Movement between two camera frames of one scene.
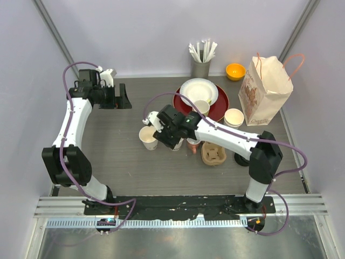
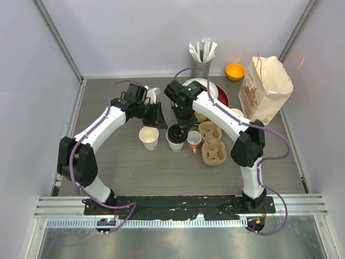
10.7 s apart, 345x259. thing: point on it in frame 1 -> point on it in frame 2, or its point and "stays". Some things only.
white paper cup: [146, 136] stays
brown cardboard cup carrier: [213, 154] stays
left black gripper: [118, 102] -> [157, 117]
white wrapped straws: [209, 51] stays
